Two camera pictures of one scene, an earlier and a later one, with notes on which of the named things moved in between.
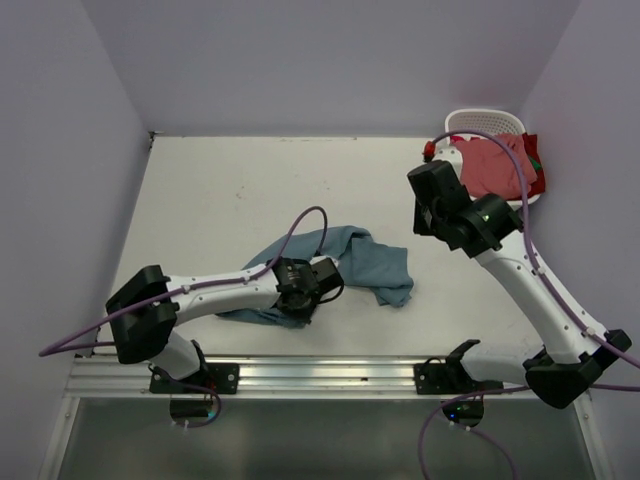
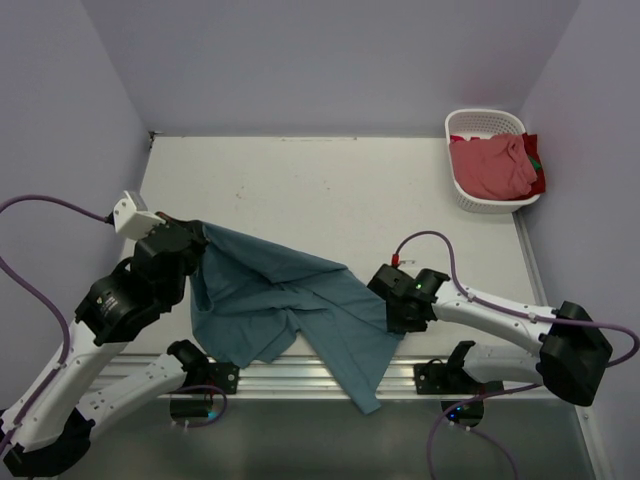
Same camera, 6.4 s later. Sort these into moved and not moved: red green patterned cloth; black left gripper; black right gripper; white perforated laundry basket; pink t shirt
Moved: black left gripper; black right gripper
Not moved: pink t shirt; red green patterned cloth; white perforated laundry basket
